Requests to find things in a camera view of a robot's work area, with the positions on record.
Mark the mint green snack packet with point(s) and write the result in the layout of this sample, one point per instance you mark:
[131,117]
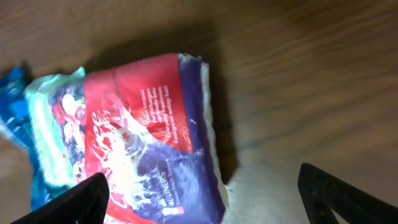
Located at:
[53,158]

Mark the blue Oreo cookie pack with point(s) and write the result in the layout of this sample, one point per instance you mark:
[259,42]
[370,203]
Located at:
[16,127]

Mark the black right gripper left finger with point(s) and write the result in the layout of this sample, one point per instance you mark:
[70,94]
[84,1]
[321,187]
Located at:
[84,203]

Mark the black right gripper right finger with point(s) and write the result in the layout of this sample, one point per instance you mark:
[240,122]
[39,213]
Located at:
[324,195]

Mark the purple snack box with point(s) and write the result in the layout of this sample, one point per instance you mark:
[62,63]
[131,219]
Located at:
[147,126]

